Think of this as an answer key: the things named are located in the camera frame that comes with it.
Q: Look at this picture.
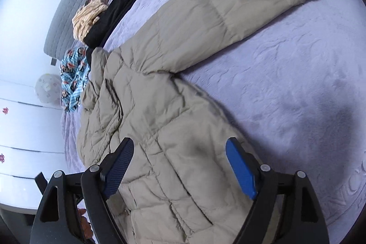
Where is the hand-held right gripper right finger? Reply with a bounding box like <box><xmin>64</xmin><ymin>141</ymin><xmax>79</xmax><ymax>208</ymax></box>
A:
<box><xmin>225</xmin><ymin>137</ymin><xmax>327</xmax><ymax>244</ymax></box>

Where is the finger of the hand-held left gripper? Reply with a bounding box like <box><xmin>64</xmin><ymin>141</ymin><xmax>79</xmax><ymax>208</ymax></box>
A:
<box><xmin>34</xmin><ymin>172</ymin><xmax>48</xmax><ymax>193</ymax></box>

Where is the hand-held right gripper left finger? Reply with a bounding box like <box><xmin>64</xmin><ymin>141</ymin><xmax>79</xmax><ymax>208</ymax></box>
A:
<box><xmin>30</xmin><ymin>138</ymin><xmax>135</xmax><ymax>244</ymax></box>

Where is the beige quilted down jacket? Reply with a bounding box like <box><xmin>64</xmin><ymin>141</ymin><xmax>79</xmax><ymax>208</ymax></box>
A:
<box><xmin>76</xmin><ymin>0</ymin><xmax>351</xmax><ymax>244</ymax></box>

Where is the person's left hand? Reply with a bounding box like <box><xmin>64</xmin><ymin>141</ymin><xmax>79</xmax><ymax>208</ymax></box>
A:
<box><xmin>78</xmin><ymin>208</ymin><xmax>94</xmax><ymax>241</ymax></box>

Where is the white cabinet with flower stickers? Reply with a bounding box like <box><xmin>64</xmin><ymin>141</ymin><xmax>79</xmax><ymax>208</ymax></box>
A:
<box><xmin>0</xmin><ymin>80</ymin><xmax>70</xmax><ymax>214</ymax></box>

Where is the white round dotted lamp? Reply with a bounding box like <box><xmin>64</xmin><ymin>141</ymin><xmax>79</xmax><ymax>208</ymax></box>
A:
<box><xmin>35</xmin><ymin>73</ymin><xmax>62</xmax><ymax>104</ymax></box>

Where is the blue monkey print garment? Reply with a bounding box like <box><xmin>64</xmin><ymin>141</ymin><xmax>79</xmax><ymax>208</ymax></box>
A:
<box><xmin>59</xmin><ymin>46</ymin><xmax>91</xmax><ymax>113</ymax></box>

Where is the purple embossed blanket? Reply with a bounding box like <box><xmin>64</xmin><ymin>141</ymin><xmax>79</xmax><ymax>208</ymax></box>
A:
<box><xmin>60</xmin><ymin>0</ymin><xmax>366</xmax><ymax>244</ymax></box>

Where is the cream patterned garment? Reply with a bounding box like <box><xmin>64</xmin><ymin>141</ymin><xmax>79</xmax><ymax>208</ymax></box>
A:
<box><xmin>71</xmin><ymin>0</ymin><xmax>110</xmax><ymax>41</ymax></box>

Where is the black garment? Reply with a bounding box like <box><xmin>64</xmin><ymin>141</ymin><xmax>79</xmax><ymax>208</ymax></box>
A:
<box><xmin>84</xmin><ymin>0</ymin><xmax>151</xmax><ymax>67</ymax></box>

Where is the grey quilted headboard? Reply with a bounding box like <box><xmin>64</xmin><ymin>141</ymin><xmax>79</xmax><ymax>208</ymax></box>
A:
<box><xmin>43</xmin><ymin>0</ymin><xmax>126</xmax><ymax>66</ymax></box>

